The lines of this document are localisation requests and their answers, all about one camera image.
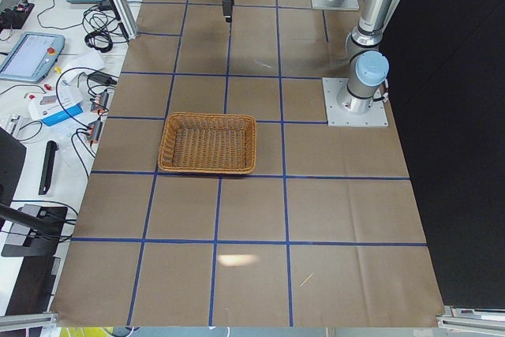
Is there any blue box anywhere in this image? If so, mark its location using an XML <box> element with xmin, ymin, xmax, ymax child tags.
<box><xmin>28</xmin><ymin>86</ymin><xmax>83</xmax><ymax>126</ymax></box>

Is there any black flat bar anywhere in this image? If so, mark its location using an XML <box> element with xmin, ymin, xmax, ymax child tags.
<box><xmin>38</xmin><ymin>140</ymin><xmax>58</xmax><ymax>195</ymax></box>

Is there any black monitor stand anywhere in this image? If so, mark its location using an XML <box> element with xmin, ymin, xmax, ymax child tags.
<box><xmin>1</xmin><ymin>130</ymin><xmax>68</xmax><ymax>257</ymax></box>

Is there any black coiled cable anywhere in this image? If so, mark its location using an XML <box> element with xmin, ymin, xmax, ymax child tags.
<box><xmin>84</xmin><ymin>9</ymin><xmax>119</xmax><ymax>54</ymax></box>

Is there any white paper sheet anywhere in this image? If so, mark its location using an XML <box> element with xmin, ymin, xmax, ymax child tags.
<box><xmin>62</xmin><ymin>51</ymin><xmax>106</xmax><ymax>84</ymax></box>

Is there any black power adapter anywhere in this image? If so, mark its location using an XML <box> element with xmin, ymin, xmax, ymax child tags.
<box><xmin>88</xmin><ymin>71</ymin><xmax>117</xmax><ymax>86</ymax></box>

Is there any near teach pendant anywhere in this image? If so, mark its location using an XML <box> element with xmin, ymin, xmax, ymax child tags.
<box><xmin>1</xmin><ymin>32</ymin><xmax>65</xmax><ymax>83</ymax></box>

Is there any brown wicker basket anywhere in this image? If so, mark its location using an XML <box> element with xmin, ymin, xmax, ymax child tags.
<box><xmin>158</xmin><ymin>112</ymin><xmax>256</xmax><ymax>174</ymax></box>

